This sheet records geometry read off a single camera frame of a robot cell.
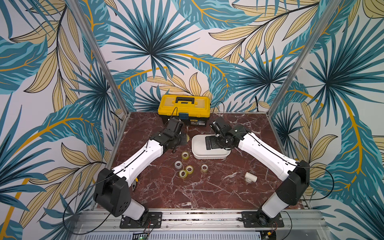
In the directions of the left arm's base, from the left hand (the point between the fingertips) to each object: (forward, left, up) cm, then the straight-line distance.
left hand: (183, 139), depth 83 cm
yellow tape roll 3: (-10, -4, -17) cm, 20 cm away
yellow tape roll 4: (-9, -13, -17) cm, 23 cm away
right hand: (-2, -17, +1) cm, 17 cm away
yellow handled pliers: (-19, +27, -16) cm, 37 cm away
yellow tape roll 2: (-1, -1, -17) cm, 17 cm away
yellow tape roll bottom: (-13, 0, -16) cm, 21 cm away
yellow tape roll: (+1, -3, 0) cm, 3 cm away
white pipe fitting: (-16, -38, -13) cm, 43 cm away
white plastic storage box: (+2, -10, -16) cm, 19 cm away
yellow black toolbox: (+26, -7, -1) cm, 27 cm away
